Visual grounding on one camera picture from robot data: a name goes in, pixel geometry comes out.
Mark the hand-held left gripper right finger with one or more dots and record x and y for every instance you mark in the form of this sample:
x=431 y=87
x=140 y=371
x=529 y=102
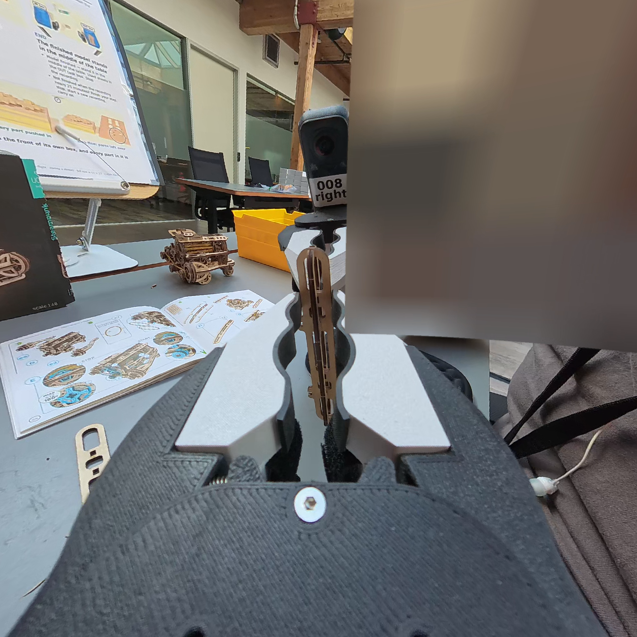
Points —
x=390 y=398

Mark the assembled wooden model vehicle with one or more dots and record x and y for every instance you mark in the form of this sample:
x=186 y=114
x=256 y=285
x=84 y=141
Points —
x=196 y=256

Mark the metal and wood document stand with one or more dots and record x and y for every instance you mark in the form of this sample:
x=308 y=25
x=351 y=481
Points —
x=99 y=261

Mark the wooden top office desk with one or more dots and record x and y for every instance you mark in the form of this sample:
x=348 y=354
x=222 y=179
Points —
x=224 y=185

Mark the black office chair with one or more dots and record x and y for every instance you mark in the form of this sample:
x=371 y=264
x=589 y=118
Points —
x=260 y=171
x=209 y=166

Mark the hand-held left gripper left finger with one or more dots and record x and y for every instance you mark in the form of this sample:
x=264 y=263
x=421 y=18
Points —
x=239 y=393

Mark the illustrated instruction booklet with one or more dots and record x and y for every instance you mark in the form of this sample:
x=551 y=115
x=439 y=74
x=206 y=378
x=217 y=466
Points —
x=99 y=358

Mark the black model kit box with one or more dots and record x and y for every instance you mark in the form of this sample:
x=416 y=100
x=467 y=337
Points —
x=30 y=224

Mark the yellow plastic bin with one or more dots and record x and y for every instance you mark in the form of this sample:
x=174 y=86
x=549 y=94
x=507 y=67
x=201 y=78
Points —
x=259 y=239

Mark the person's grey top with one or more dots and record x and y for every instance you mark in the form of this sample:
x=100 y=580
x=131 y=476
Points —
x=587 y=547

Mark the small wall vent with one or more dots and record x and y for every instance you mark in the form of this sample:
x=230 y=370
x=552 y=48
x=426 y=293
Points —
x=271 y=49

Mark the wooden support post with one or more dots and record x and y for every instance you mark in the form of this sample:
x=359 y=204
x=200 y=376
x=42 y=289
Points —
x=304 y=99

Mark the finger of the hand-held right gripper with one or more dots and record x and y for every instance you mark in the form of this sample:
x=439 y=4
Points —
x=338 y=261
x=301 y=246

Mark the stack of small white boxes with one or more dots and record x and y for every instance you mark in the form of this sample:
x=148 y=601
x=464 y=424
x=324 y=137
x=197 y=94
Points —
x=293 y=179

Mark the black quilted rest pad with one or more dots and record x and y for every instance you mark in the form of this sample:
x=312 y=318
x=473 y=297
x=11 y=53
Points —
x=445 y=373

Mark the flat slotted wooden part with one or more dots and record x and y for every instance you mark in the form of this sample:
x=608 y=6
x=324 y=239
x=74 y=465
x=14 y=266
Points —
x=84 y=463

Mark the wooden slotted bar assembly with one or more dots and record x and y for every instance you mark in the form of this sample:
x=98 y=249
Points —
x=313 y=308

